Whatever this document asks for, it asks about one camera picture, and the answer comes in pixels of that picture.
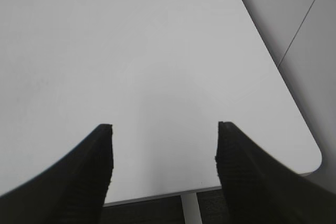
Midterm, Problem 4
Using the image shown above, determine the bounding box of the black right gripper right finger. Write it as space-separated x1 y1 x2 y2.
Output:
215 122 335 223

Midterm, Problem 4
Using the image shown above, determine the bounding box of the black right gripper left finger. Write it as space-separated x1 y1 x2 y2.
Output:
1 124 113 223

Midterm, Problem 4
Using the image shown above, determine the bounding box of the white table leg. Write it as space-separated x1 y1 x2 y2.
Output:
181 193 202 224

